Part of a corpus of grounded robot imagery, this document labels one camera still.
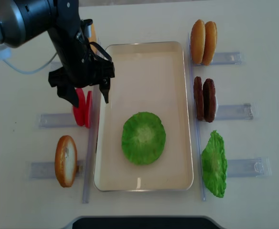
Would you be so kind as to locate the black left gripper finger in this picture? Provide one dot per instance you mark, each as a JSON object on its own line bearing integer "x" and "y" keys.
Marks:
{"x": 60, "y": 79}
{"x": 104, "y": 87}

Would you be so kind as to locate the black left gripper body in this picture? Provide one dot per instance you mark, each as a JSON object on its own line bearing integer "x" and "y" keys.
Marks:
{"x": 80, "y": 66}

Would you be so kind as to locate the red tomato slice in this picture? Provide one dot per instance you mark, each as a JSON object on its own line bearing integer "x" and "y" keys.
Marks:
{"x": 88, "y": 109}
{"x": 79, "y": 112}

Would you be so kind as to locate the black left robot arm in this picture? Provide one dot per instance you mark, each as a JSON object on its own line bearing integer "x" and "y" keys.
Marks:
{"x": 23, "y": 20}

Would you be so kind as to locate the clear holder under cheese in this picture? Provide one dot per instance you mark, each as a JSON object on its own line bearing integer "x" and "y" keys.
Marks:
{"x": 55, "y": 66}

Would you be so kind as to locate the right yellow cheese slice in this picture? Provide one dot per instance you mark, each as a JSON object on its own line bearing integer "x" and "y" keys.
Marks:
{"x": 92, "y": 37}

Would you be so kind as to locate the clear holder under tomato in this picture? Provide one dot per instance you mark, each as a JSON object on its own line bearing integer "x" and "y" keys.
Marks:
{"x": 62, "y": 120}

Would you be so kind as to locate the green lettuce leaf on tray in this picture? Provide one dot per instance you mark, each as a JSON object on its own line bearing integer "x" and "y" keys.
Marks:
{"x": 143, "y": 138}

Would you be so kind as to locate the white bread slice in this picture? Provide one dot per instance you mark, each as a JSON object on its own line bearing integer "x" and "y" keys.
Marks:
{"x": 66, "y": 161}

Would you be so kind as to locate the left brown meat patty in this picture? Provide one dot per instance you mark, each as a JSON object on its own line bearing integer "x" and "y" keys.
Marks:
{"x": 199, "y": 99}

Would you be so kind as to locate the brown meat patty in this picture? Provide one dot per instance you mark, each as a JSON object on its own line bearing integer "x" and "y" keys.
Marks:
{"x": 199, "y": 99}
{"x": 209, "y": 100}

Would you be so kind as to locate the clear holder under bread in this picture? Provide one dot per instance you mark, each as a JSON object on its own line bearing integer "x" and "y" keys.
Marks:
{"x": 46, "y": 170}

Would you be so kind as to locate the right brown meat patty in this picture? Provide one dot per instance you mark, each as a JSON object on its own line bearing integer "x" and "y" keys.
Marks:
{"x": 209, "y": 100}

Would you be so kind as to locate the clear holder under patties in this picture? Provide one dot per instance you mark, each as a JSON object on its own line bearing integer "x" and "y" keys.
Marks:
{"x": 245, "y": 111}

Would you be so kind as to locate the green lettuce leaf in holder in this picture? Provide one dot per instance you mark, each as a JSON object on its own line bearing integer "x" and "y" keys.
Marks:
{"x": 214, "y": 165}

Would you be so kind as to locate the clear holder under lettuce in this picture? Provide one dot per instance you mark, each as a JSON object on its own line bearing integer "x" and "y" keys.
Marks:
{"x": 256, "y": 167}

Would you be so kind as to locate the cream rectangular tray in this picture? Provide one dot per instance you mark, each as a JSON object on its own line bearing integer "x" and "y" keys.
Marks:
{"x": 149, "y": 77}

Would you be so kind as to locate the left bun half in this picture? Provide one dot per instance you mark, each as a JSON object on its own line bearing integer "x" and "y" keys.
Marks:
{"x": 197, "y": 42}

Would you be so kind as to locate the bun half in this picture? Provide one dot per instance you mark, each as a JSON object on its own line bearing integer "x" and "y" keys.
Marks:
{"x": 210, "y": 42}
{"x": 197, "y": 42}

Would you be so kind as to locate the right bun half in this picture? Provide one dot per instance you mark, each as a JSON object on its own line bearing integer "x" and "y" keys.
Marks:
{"x": 210, "y": 42}

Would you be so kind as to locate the clear holder under buns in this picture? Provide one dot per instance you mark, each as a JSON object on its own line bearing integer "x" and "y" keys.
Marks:
{"x": 227, "y": 58}

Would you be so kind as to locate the black base at bottom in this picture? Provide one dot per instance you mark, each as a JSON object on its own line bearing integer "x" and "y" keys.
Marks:
{"x": 143, "y": 222}

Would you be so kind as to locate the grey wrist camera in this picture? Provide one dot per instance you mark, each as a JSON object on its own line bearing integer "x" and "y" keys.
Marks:
{"x": 88, "y": 27}

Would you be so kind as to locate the long clear right rail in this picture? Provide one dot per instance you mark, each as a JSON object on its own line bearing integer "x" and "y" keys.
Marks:
{"x": 196, "y": 125}

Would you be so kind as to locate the long clear rail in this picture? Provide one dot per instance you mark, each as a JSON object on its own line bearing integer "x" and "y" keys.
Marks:
{"x": 92, "y": 143}
{"x": 196, "y": 125}

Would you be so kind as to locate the long clear left rail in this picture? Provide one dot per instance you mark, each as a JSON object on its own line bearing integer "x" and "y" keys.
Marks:
{"x": 92, "y": 143}

